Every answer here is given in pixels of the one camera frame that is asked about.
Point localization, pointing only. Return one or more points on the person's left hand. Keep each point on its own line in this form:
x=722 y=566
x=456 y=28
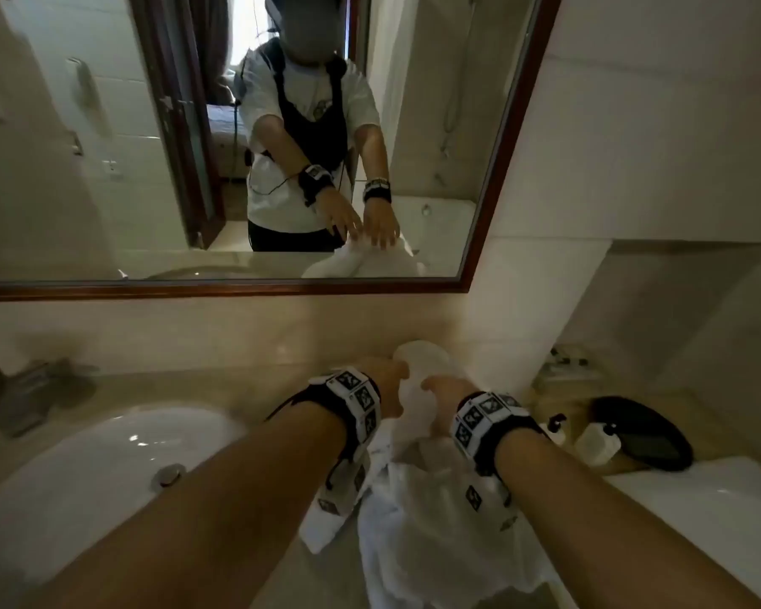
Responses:
x=390 y=380

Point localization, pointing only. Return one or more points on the person's right hand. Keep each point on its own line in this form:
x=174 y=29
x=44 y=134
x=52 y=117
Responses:
x=450 y=393

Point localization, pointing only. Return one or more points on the white oval sink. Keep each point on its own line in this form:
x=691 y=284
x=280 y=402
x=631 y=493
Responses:
x=70 y=475

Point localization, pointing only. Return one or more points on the person's left forearm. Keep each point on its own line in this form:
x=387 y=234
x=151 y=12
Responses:
x=196 y=532

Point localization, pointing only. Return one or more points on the person's right forearm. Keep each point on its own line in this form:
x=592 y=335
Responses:
x=609 y=539

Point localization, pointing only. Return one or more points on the black left wrist marker band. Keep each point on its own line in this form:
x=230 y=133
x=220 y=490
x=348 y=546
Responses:
x=355 y=399

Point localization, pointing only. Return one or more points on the black wrist marker band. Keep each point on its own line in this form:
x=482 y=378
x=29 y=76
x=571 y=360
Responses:
x=482 y=431
x=355 y=399

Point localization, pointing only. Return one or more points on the black right wrist marker band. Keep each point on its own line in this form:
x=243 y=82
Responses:
x=482 y=431

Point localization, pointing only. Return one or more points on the small white pump bottle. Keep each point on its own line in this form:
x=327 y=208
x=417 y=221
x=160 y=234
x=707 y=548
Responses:
x=555 y=432

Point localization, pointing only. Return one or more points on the small amenity tray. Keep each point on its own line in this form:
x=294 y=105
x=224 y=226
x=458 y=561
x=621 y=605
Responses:
x=564 y=367

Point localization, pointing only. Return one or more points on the black oval tray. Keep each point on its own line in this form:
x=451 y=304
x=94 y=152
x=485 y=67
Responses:
x=653 y=437

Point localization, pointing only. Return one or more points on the wooden bathtub ledge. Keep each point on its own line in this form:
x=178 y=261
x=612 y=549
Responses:
x=713 y=424

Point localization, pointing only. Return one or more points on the white bathtub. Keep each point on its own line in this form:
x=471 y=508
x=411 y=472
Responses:
x=704 y=532

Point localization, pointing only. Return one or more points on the chrome faucet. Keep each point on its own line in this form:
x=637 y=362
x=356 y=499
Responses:
x=25 y=399

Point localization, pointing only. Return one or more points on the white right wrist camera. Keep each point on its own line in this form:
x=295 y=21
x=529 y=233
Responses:
x=475 y=497

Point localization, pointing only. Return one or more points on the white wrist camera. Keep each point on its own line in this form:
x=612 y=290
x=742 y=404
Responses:
x=339 y=494
x=475 y=497

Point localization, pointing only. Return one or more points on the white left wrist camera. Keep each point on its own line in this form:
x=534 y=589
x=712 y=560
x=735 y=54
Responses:
x=339 y=494

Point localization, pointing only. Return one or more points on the wooden framed wall mirror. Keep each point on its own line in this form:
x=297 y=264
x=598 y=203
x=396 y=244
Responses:
x=70 y=183

